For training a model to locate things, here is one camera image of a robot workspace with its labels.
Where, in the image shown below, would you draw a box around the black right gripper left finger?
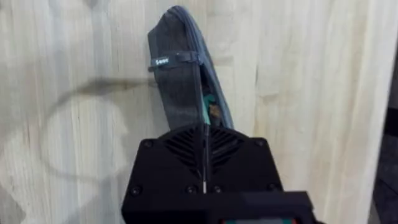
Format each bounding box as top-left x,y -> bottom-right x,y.
121,123 -> 206,206

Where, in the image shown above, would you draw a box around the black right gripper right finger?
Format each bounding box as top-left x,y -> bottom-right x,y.
206,124 -> 284,194

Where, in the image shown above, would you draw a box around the dark grey zip pencil bag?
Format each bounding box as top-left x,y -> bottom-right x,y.
147,4 -> 234,131

